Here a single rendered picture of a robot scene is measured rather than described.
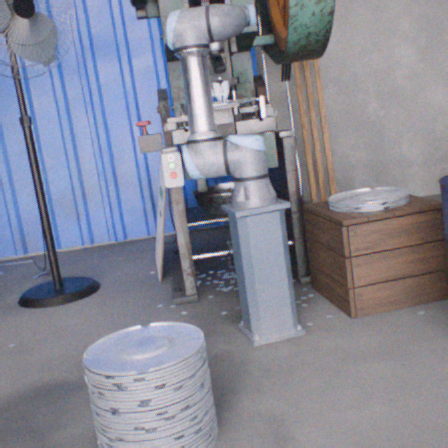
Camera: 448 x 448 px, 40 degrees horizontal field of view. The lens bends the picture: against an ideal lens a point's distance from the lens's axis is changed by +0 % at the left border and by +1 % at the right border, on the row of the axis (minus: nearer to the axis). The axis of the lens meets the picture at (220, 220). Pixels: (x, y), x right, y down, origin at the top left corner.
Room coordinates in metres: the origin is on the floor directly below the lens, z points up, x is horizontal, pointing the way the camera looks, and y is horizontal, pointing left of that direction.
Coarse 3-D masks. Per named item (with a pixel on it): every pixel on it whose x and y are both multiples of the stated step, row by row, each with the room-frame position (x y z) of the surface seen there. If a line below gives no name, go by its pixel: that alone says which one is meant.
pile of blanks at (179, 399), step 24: (192, 360) 1.29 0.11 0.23; (96, 384) 1.27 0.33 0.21; (120, 384) 1.24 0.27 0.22; (144, 384) 1.24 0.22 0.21; (168, 384) 1.24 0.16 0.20; (192, 384) 1.28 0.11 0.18; (96, 408) 1.28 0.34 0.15; (120, 408) 1.25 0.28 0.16; (144, 408) 1.23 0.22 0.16; (168, 408) 1.23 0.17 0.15; (192, 408) 1.27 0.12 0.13; (96, 432) 1.32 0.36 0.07; (120, 432) 1.24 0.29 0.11; (144, 432) 1.23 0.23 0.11; (168, 432) 1.24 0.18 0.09; (192, 432) 1.27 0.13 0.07; (216, 432) 1.35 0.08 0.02
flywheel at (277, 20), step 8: (272, 0) 3.03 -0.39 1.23; (280, 0) 2.95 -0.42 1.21; (288, 0) 2.77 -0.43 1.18; (272, 8) 3.01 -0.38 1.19; (280, 8) 2.96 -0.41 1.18; (288, 8) 2.79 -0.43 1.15; (272, 16) 3.00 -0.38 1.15; (280, 16) 2.97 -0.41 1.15; (288, 16) 2.80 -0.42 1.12; (272, 24) 3.01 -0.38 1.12; (280, 24) 2.94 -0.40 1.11; (288, 24) 2.82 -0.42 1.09; (280, 32) 2.89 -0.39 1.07; (280, 40) 2.86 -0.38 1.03; (280, 48) 2.87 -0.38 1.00
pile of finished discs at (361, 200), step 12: (348, 192) 2.34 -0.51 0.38; (360, 192) 2.31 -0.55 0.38; (372, 192) 2.24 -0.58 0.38; (384, 192) 2.24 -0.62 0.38; (396, 192) 2.20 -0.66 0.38; (408, 192) 2.17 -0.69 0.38; (336, 204) 2.15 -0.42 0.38; (348, 204) 2.10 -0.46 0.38; (360, 204) 2.09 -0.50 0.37; (372, 204) 2.08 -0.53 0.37; (384, 204) 2.07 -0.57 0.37; (396, 204) 2.08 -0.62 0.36
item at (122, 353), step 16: (112, 336) 1.48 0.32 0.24; (128, 336) 1.46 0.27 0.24; (144, 336) 1.44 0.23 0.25; (160, 336) 1.41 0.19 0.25; (176, 336) 1.41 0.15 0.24; (192, 336) 1.40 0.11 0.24; (96, 352) 1.38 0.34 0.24; (112, 352) 1.37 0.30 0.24; (128, 352) 1.34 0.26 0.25; (144, 352) 1.33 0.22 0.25; (160, 352) 1.33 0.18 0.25; (176, 352) 1.31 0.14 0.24; (192, 352) 1.29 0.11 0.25; (96, 368) 1.29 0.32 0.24; (112, 368) 1.28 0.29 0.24; (128, 368) 1.26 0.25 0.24; (160, 368) 1.24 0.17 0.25
